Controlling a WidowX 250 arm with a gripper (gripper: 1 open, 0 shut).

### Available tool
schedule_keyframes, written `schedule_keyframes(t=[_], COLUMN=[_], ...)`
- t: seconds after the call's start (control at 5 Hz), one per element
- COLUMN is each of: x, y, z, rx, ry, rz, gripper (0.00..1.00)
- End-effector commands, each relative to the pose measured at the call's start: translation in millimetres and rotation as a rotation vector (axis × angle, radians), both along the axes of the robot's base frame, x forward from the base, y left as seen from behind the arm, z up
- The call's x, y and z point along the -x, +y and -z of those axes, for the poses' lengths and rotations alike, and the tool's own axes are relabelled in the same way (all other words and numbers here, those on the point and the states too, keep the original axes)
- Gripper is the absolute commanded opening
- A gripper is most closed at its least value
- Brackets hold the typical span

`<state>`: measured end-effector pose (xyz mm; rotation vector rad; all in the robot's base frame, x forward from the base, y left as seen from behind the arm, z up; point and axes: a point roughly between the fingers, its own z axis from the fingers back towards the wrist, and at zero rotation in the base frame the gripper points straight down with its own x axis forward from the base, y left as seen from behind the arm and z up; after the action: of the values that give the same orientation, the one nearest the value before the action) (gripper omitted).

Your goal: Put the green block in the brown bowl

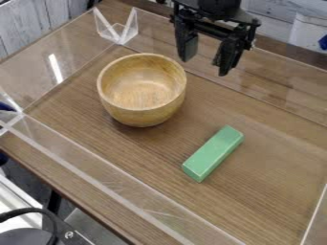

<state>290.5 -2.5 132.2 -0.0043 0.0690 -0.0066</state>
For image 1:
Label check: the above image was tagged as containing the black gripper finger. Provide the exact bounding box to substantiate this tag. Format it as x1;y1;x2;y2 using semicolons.
174;4;198;62
213;25;257;77

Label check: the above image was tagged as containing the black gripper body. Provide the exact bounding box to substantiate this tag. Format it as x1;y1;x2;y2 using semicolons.
170;0;261;28

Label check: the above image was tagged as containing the green rectangular block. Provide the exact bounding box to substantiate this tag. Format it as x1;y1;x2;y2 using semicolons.
182;125;245;183

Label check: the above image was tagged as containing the light wooden bowl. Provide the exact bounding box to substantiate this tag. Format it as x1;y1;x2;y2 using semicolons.
96;53;189;127

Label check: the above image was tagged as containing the blue object at right edge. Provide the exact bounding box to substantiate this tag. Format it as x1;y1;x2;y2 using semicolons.
318;34;327;51

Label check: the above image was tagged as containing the black table leg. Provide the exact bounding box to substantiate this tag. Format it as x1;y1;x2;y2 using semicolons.
47;190;63;214

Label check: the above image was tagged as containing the clear acrylic tray enclosure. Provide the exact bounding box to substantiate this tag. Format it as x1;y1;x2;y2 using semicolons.
0;1;327;245

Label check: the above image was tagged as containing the grey metal base plate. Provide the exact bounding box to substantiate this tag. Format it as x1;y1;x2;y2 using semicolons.
59;209;129;245

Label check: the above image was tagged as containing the black cable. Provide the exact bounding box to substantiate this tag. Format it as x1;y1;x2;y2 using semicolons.
0;207;60;245

